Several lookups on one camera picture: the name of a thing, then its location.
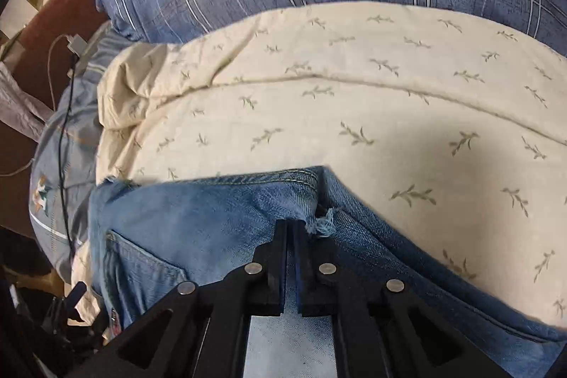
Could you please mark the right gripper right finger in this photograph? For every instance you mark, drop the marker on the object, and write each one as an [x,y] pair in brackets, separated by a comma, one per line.
[379,330]

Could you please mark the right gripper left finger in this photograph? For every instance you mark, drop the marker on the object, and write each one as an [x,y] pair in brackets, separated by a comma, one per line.
[199,331]

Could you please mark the blue denim jeans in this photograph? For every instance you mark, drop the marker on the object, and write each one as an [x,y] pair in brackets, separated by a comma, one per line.
[147,239]

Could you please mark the cream leaf-print blanket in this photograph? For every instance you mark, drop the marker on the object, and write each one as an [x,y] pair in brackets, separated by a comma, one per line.
[450,126]

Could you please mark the blue patterned bed sheet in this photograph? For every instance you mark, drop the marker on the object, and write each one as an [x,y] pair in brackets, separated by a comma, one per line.
[63,171]

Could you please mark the lilac cloth on headboard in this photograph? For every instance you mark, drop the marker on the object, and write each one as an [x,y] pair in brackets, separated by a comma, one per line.
[20,110]

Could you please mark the dark red headboard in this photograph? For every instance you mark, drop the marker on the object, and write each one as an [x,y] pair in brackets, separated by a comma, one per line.
[41,70]

